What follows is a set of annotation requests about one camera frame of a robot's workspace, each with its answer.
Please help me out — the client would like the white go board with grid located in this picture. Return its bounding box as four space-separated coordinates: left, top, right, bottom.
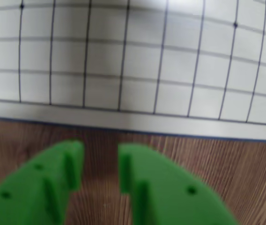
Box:
0 0 266 143

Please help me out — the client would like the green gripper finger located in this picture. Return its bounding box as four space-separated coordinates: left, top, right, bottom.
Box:
118 142 239 225
0 139 85 225

